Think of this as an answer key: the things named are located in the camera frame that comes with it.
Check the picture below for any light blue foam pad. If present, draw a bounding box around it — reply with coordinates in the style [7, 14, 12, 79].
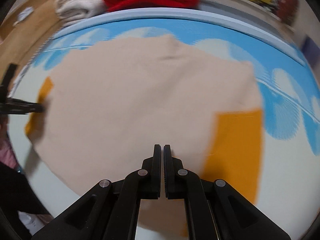
[52, 7, 308, 67]

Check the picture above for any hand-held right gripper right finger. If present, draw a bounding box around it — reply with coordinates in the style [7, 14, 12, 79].
[163, 144, 292, 240]

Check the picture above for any wooden headboard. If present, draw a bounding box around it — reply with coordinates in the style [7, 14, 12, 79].
[0, 0, 65, 63]

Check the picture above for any bed with blue patterned sheet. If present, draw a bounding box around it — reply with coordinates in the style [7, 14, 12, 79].
[7, 6, 320, 240]

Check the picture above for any white fluffy folded blanket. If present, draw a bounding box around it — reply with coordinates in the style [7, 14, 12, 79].
[55, 0, 110, 27]

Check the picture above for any dark red bag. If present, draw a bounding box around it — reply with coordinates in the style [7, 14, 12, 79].
[277, 0, 299, 27]

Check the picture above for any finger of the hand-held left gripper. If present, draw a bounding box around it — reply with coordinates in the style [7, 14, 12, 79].
[0, 97, 46, 116]
[0, 64, 18, 100]

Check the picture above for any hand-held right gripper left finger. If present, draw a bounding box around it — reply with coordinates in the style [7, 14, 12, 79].
[31, 144, 162, 240]

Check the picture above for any beige and orange hooded garment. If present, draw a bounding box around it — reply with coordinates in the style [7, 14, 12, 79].
[24, 34, 265, 238]

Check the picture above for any tissue box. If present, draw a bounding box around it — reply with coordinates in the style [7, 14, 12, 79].
[17, 7, 34, 22]

